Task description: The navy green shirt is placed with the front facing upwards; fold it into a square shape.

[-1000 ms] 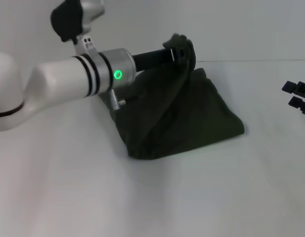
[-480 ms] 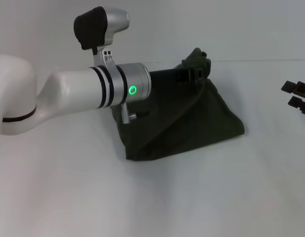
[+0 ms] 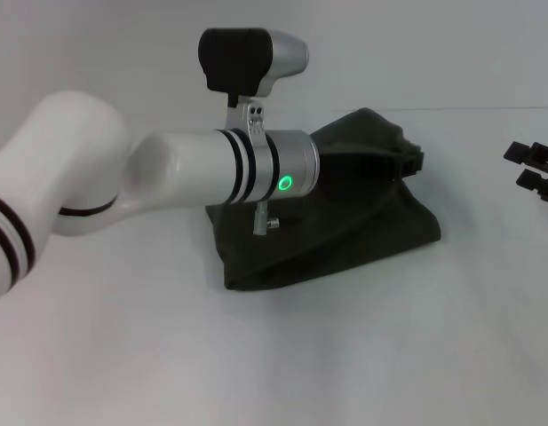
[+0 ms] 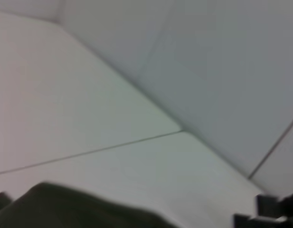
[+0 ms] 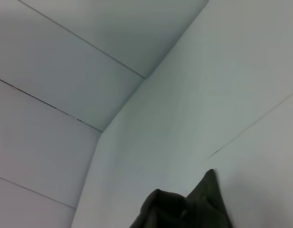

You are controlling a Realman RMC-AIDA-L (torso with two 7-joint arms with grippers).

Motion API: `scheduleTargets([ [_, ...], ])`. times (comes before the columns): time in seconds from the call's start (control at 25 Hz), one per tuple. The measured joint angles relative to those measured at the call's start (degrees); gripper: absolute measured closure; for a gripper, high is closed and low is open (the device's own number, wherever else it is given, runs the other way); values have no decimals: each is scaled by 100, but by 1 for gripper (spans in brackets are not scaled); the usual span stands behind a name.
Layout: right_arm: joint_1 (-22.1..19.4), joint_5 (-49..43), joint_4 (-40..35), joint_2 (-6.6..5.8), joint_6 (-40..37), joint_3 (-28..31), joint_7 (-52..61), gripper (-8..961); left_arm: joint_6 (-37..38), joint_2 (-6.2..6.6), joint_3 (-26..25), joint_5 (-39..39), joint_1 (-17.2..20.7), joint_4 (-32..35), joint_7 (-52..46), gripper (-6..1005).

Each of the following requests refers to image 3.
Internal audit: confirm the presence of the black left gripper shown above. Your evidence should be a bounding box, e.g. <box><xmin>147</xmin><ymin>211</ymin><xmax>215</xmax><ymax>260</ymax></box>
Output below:
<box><xmin>318</xmin><ymin>138</ymin><xmax>428</xmax><ymax>182</ymax></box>

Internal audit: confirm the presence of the dark green FREE t-shirt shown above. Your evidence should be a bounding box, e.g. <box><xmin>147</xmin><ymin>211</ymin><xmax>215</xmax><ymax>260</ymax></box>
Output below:
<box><xmin>205</xmin><ymin>106</ymin><xmax>443</xmax><ymax>293</ymax></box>

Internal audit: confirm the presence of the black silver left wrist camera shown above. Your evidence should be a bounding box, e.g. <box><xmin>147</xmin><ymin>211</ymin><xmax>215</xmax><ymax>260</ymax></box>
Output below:
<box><xmin>197</xmin><ymin>27</ymin><xmax>310</xmax><ymax>146</ymax></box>

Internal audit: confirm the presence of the left arm connector cable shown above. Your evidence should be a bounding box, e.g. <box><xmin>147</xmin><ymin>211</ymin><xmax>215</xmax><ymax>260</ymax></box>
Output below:
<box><xmin>252</xmin><ymin>199</ymin><xmax>301</xmax><ymax>236</ymax></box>

